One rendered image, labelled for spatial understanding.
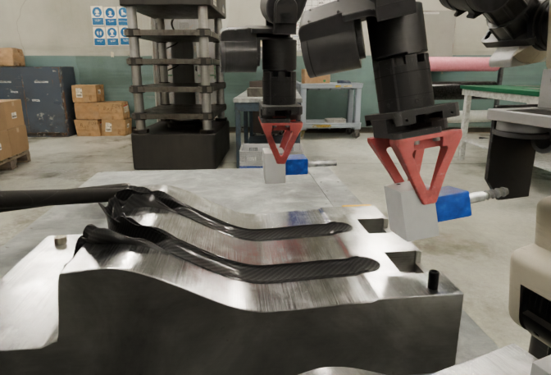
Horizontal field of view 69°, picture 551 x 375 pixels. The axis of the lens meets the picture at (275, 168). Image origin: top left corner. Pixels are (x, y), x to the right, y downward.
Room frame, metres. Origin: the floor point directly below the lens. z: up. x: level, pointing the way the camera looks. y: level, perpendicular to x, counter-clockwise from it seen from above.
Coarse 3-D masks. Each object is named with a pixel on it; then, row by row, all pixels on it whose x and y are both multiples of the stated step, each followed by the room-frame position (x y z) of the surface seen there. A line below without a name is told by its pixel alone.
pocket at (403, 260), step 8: (392, 256) 0.44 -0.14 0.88; (400, 256) 0.44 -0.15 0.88; (408, 256) 0.44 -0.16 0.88; (416, 256) 0.44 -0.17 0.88; (400, 264) 0.44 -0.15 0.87; (408, 264) 0.44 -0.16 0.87; (416, 264) 0.44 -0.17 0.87; (408, 272) 0.44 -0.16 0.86; (416, 272) 0.44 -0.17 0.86; (424, 272) 0.42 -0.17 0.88
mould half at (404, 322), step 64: (64, 256) 0.49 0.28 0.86; (128, 256) 0.34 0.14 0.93; (256, 256) 0.44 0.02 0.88; (320, 256) 0.44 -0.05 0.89; (384, 256) 0.43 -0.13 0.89; (0, 320) 0.35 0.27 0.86; (64, 320) 0.31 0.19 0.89; (128, 320) 0.32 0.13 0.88; (192, 320) 0.32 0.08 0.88; (256, 320) 0.33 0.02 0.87; (320, 320) 0.34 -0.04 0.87; (384, 320) 0.34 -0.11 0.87; (448, 320) 0.35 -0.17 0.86
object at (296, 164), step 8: (264, 152) 0.68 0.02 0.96; (280, 152) 0.68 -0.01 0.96; (264, 160) 0.67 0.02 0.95; (272, 160) 0.67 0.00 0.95; (288, 160) 0.68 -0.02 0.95; (296, 160) 0.68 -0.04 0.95; (304, 160) 0.68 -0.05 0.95; (312, 160) 0.70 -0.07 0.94; (320, 160) 0.70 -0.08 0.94; (328, 160) 0.70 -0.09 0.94; (336, 160) 0.70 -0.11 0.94; (264, 168) 0.68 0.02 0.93; (272, 168) 0.67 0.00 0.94; (280, 168) 0.67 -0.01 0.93; (288, 168) 0.68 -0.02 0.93; (296, 168) 0.68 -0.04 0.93; (304, 168) 0.68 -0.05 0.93; (264, 176) 0.68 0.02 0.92; (272, 176) 0.67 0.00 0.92; (280, 176) 0.67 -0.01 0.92
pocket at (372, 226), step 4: (360, 220) 0.55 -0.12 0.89; (364, 220) 0.55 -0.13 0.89; (368, 220) 0.55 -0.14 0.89; (372, 220) 0.55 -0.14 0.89; (376, 220) 0.55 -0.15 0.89; (380, 220) 0.55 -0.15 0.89; (384, 220) 0.55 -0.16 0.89; (364, 224) 0.55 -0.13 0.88; (368, 224) 0.55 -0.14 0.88; (372, 224) 0.55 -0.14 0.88; (376, 224) 0.55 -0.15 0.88; (380, 224) 0.55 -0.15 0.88; (384, 224) 0.55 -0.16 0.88; (368, 228) 0.55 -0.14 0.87; (372, 228) 0.55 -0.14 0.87; (376, 228) 0.55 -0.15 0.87; (380, 228) 0.55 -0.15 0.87; (384, 228) 0.55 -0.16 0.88; (368, 232) 0.55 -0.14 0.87; (372, 232) 0.55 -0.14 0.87; (376, 232) 0.55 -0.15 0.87; (380, 232) 0.55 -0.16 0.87; (384, 232) 0.54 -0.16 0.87; (388, 232) 0.53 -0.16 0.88
